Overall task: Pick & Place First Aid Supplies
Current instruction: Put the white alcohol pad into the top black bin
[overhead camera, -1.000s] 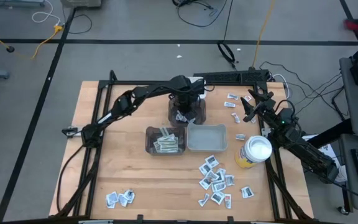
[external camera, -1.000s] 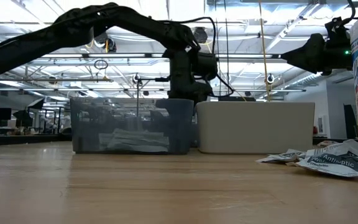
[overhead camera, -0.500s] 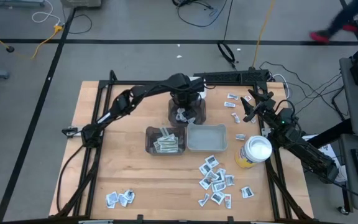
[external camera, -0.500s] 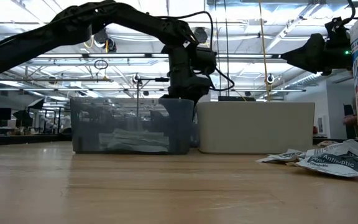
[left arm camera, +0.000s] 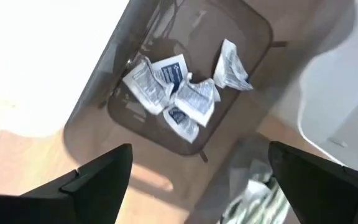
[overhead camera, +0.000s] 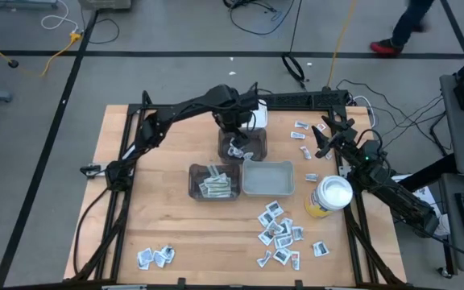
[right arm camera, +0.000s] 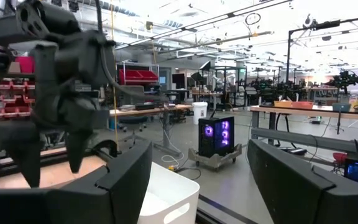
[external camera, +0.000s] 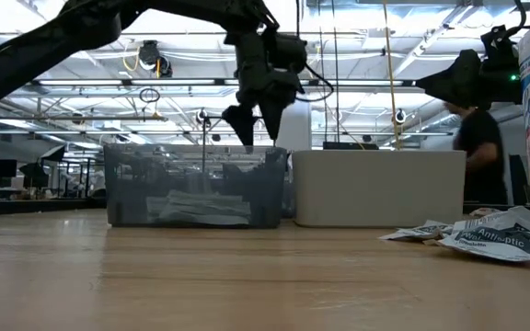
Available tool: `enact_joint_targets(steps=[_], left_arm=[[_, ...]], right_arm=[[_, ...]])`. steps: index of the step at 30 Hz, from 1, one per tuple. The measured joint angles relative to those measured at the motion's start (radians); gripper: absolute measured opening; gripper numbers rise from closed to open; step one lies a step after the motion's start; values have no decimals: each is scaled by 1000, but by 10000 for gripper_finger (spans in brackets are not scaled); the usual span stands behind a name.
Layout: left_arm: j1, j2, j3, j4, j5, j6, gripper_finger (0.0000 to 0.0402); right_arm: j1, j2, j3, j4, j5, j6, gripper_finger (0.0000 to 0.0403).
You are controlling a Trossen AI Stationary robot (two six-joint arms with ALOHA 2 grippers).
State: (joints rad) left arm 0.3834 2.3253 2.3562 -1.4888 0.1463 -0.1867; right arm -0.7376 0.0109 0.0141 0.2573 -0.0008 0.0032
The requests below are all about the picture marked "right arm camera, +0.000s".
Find white floor cable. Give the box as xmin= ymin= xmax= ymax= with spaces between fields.
xmin=160 ymin=123 xmax=185 ymax=165

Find grey wheeled cart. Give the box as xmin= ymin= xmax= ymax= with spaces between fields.
xmin=187 ymin=143 xmax=242 ymax=172

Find wooden background table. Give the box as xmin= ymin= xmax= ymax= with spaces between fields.
xmin=190 ymin=88 xmax=223 ymax=111

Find white waste bin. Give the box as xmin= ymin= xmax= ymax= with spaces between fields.
xmin=192 ymin=101 xmax=209 ymax=126

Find black overhead camera gantry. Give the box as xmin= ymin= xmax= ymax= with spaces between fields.
xmin=286 ymin=14 xmax=358 ymax=83

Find black computer tower purple fans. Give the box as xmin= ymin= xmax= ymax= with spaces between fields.
xmin=198 ymin=115 xmax=235 ymax=158

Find teal bin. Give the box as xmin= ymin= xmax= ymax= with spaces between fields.
xmin=332 ymin=102 xmax=352 ymax=113

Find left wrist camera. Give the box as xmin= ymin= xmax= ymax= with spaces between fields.
xmin=59 ymin=30 xmax=109 ymax=90

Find background black robot arms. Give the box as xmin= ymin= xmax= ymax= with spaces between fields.
xmin=250 ymin=70 xmax=358 ymax=108

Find black left wrist camera cable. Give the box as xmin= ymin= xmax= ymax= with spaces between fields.
xmin=93 ymin=0 xmax=170 ymax=102

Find black flat device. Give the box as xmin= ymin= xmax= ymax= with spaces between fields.
xmin=134 ymin=103 xmax=155 ymax=111

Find black floor cable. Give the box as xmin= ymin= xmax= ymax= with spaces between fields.
xmin=175 ymin=166 xmax=202 ymax=181

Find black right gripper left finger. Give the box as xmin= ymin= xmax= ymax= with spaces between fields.
xmin=0 ymin=140 xmax=153 ymax=224

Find yellow hanging cable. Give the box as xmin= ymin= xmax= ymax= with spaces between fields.
xmin=109 ymin=0 xmax=119 ymax=154

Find red floor object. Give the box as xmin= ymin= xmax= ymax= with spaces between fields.
xmin=333 ymin=151 xmax=348 ymax=164

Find long linear ceiling light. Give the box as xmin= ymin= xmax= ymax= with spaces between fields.
xmin=113 ymin=0 xmax=291 ymax=50

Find white plastic bin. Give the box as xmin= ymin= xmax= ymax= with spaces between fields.
xmin=137 ymin=161 xmax=201 ymax=224

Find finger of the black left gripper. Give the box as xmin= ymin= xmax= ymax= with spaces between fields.
xmin=65 ymin=126 xmax=93 ymax=174
xmin=0 ymin=121 xmax=42 ymax=189

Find wire rack red bins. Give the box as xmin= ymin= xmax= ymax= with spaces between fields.
xmin=116 ymin=62 xmax=160 ymax=105

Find black hanging cable loop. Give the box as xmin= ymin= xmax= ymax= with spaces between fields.
xmin=244 ymin=12 xmax=262 ymax=26

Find black monitor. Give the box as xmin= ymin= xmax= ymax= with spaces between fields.
xmin=172 ymin=72 xmax=186 ymax=90

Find grey ceiling pipe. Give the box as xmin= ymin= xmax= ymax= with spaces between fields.
xmin=157 ymin=30 xmax=275 ymax=55

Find black frame workstation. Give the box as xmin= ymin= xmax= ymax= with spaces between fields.
xmin=209 ymin=65 xmax=249 ymax=108

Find cardboard box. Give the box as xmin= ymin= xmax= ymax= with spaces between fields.
xmin=7 ymin=61 xmax=21 ymax=74

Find wooden workbench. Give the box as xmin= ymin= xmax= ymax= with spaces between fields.
xmin=109 ymin=104 xmax=194 ymax=156

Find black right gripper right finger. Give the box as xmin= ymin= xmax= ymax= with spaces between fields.
xmin=247 ymin=139 xmax=358 ymax=224

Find red storage box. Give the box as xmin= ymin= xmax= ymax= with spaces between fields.
xmin=14 ymin=55 xmax=36 ymax=75

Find grey ceiling duct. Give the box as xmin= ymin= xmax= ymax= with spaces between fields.
xmin=101 ymin=0 xmax=139 ymax=17

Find grey office chair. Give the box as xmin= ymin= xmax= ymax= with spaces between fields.
xmin=118 ymin=85 xmax=152 ymax=147

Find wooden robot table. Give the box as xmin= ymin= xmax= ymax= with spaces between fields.
xmin=249 ymin=104 xmax=358 ymax=156

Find black power bricks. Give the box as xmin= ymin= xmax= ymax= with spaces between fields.
xmin=280 ymin=146 xmax=308 ymax=156

